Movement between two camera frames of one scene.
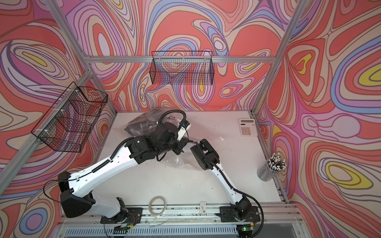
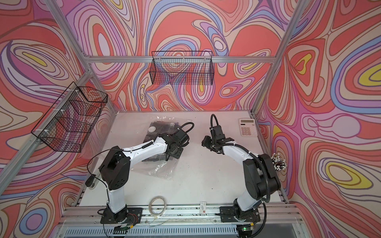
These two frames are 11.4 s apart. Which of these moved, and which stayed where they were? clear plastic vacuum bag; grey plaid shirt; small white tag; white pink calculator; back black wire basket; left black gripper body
Moved: clear plastic vacuum bag; grey plaid shirt
Stayed: white pink calculator; left black gripper body; small white tag; back black wire basket
